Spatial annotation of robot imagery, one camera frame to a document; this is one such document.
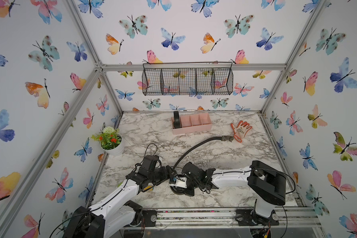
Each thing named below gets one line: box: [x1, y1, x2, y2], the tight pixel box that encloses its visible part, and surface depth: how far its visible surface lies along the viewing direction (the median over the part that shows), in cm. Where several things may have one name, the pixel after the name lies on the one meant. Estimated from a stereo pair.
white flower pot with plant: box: [91, 126, 125, 157], surface depth 90 cm
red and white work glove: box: [230, 119, 253, 143], surface depth 109 cm
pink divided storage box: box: [171, 112, 213, 135], surface depth 113 cm
